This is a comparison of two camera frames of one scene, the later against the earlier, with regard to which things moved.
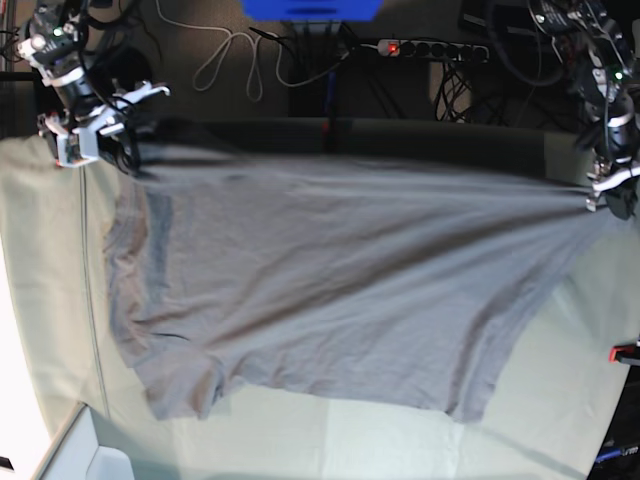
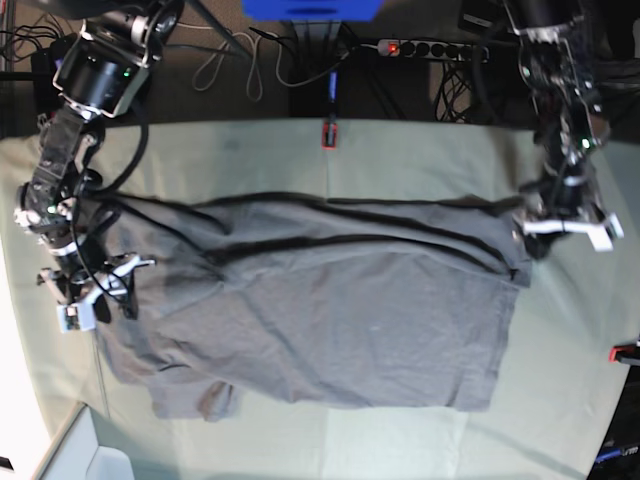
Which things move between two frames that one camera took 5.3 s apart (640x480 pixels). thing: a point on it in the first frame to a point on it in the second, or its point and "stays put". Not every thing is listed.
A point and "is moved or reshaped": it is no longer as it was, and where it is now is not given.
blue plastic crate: (313, 10) stays put
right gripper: (619, 183) to (539, 224)
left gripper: (122, 151) to (111, 278)
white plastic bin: (78, 456) stays put
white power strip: (433, 50) stays put
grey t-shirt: (241, 270) is moved or reshaped
